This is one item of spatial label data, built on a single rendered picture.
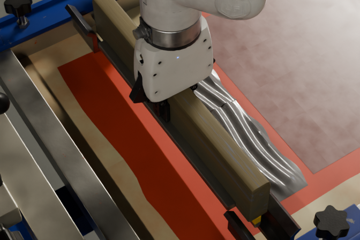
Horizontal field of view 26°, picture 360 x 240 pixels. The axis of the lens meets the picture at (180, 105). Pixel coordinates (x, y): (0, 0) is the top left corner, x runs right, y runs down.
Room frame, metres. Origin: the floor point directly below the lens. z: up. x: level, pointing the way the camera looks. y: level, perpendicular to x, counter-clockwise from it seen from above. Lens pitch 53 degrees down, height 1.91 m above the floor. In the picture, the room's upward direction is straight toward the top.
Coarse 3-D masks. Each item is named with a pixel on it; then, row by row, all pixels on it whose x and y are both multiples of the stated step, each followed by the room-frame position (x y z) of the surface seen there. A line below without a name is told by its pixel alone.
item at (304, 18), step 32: (288, 0) 0.94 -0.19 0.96; (320, 0) 0.94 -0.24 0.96; (352, 0) 0.94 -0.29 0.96; (224, 32) 0.87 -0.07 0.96; (256, 32) 0.87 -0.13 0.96; (288, 32) 0.87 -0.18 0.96; (320, 32) 0.87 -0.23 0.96; (352, 32) 0.87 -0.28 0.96; (64, 64) 0.80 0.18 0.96; (96, 64) 0.80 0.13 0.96; (224, 64) 0.80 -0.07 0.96; (256, 64) 0.80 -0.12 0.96; (288, 64) 0.80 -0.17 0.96; (96, 96) 0.73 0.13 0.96; (128, 96) 0.73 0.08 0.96; (128, 128) 0.68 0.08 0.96; (160, 128) 0.68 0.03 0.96
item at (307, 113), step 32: (320, 64) 0.80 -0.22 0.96; (352, 64) 0.80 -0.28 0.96; (256, 96) 0.73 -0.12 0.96; (288, 96) 0.73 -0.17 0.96; (320, 96) 0.73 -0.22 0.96; (352, 96) 0.73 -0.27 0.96; (288, 128) 0.67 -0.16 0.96; (320, 128) 0.67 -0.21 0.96; (352, 128) 0.67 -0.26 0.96; (128, 160) 0.62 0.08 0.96; (160, 160) 0.62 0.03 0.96; (320, 160) 0.62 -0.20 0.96; (352, 160) 0.62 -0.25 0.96; (160, 192) 0.56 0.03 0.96; (192, 192) 0.56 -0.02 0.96; (320, 192) 0.56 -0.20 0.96; (192, 224) 0.51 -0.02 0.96; (224, 224) 0.51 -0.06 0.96
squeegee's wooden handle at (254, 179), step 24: (96, 0) 0.82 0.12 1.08; (96, 24) 0.82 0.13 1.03; (120, 24) 0.77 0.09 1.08; (120, 48) 0.76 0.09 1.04; (192, 96) 0.64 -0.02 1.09; (192, 120) 0.60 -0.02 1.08; (216, 120) 0.60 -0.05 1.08; (192, 144) 0.59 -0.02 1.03; (216, 144) 0.56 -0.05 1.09; (216, 168) 0.55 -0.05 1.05; (240, 168) 0.52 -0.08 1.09; (240, 192) 0.50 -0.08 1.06; (264, 192) 0.50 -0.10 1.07
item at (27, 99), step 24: (120, 0) 0.91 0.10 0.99; (72, 24) 0.86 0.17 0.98; (24, 48) 0.82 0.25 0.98; (0, 72) 0.75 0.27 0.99; (24, 72) 0.75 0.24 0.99; (24, 96) 0.71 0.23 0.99; (24, 120) 0.68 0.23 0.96; (48, 120) 0.66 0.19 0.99; (48, 144) 0.62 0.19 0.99; (72, 144) 0.62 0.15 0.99; (72, 168) 0.58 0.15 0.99; (72, 192) 0.55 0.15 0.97; (96, 192) 0.54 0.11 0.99; (96, 216) 0.51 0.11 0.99; (120, 216) 0.51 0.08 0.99
